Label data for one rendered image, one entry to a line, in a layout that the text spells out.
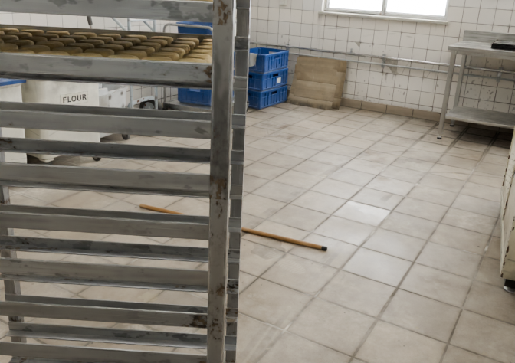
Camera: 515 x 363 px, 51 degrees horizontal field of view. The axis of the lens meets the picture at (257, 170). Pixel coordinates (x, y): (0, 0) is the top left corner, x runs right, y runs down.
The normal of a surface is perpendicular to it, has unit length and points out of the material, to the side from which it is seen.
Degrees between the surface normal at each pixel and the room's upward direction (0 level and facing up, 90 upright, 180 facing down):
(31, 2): 90
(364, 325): 0
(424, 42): 90
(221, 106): 90
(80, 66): 90
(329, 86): 66
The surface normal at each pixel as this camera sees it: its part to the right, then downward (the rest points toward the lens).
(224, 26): -0.04, 0.33
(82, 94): 0.83, 0.25
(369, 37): -0.51, 0.27
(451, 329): 0.05, -0.94
